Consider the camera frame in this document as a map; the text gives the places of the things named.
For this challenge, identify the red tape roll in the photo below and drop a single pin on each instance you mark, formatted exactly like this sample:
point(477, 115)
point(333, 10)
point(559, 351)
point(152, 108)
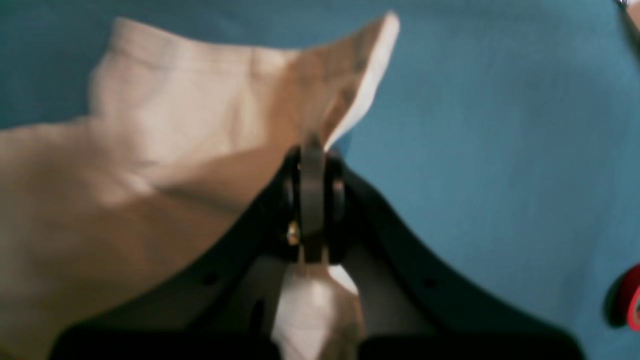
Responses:
point(623, 308)

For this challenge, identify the blue table cloth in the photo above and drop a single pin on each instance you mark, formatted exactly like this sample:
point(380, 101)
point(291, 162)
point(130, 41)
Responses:
point(504, 132)

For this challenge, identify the beige T-shirt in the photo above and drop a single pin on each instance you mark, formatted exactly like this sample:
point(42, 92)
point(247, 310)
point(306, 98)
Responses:
point(181, 137)

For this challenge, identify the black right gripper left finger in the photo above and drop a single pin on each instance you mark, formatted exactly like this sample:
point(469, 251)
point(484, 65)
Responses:
point(178, 320)

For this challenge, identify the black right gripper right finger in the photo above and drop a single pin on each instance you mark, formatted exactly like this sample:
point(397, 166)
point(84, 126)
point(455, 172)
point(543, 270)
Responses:
point(415, 306)

